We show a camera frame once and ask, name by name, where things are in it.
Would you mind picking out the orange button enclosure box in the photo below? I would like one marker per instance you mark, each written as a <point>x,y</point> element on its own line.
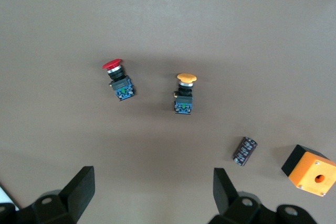
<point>312,174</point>

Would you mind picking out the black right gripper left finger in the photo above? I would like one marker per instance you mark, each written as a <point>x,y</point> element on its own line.
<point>65,208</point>

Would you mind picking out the small black contact block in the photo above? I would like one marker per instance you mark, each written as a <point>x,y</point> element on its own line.
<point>244,151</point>

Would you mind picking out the yellow mushroom push button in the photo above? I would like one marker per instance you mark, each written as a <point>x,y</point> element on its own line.
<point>183,100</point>

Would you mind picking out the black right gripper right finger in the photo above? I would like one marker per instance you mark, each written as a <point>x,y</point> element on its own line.
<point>236,211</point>

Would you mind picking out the white drawer cabinet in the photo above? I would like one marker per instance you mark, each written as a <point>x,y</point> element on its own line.
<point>4,197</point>

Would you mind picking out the red mushroom push button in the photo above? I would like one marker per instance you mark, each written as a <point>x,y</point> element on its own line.
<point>122,87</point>

